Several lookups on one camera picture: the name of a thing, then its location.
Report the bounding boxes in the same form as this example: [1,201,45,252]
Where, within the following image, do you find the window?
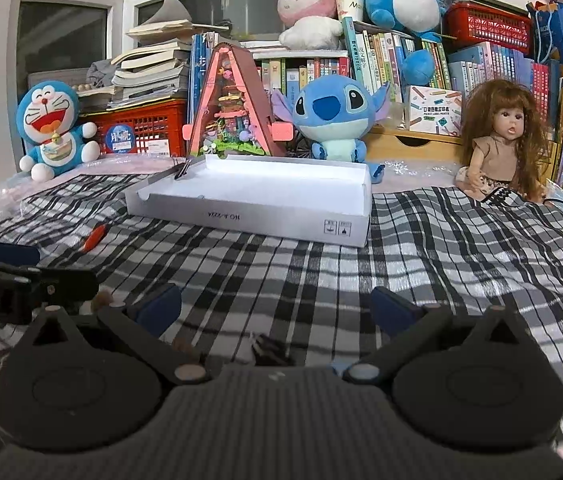
[14,0,125,83]

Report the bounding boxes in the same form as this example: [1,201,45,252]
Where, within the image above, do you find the wooden drawer box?
[365,125,468,166]

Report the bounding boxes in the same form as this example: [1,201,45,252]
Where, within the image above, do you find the brown-haired doll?
[455,78,553,205]

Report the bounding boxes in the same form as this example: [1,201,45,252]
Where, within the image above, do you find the stack of worn books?
[106,37,197,112]

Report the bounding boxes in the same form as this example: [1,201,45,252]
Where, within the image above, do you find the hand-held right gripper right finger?
[342,287,529,384]

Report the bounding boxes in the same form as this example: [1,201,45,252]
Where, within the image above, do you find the black binder clip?
[170,157,196,182]

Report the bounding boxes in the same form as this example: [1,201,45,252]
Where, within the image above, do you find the white paper cup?
[334,0,367,21]

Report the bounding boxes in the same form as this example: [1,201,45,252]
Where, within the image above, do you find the white colourful printed box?
[403,85,464,137]

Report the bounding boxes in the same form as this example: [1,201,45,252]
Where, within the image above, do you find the black and white plaid blanket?
[0,172,563,443]

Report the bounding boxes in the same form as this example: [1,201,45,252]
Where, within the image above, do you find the orange block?
[80,224,108,252]

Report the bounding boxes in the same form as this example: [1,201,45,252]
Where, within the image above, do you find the red plastic crate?
[79,100,188,159]

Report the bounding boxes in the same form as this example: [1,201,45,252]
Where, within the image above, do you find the red plastic basket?
[443,1,533,55]

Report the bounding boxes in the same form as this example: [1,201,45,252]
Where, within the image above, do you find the row of blue books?
[448,41,563,113]

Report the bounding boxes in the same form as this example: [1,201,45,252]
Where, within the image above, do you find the blue robot cat plush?
[16,81,100,182]

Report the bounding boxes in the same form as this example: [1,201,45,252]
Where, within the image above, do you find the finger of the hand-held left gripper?
[0,234,41,267]
[24,269,99,307]

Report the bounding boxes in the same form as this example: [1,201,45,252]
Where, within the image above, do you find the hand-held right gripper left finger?
[26,282,212,386]

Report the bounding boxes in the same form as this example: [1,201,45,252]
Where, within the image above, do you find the grey cloth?
[86,59,118,88]

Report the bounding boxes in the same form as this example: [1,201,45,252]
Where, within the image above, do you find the open book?
[126,0,231,40]

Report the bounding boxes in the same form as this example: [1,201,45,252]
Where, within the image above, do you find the long row of upright books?
[189,19,462,106]

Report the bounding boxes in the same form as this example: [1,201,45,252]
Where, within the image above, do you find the small black object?
[254,334,295,367]

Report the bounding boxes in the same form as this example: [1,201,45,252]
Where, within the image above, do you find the pink triangular brick model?
[182,42,295,159]

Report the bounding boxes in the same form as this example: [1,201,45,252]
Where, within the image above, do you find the white cardboard box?
[126,153,373,249]

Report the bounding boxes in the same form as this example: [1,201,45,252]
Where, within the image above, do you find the blue alien plush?
[270,76,393,184]

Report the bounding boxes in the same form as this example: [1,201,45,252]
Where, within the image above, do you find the pink bunny plush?
[272,0,345,51]

